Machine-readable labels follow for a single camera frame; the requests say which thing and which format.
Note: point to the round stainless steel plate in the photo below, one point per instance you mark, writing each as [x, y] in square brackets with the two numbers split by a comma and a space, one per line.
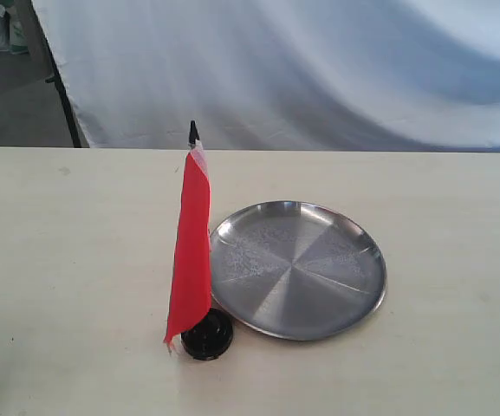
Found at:
[295, 270]

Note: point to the white backdrop cloth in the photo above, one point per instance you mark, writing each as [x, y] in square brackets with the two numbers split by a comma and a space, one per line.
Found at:
[281, 75]

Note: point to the black backdrop stand pole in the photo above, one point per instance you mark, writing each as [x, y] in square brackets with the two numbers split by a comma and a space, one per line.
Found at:
[56, 79]

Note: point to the red flag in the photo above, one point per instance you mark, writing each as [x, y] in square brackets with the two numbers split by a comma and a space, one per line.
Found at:
[190, 298]

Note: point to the black round flag base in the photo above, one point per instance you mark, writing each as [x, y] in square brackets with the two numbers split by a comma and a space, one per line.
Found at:
[210, 338]

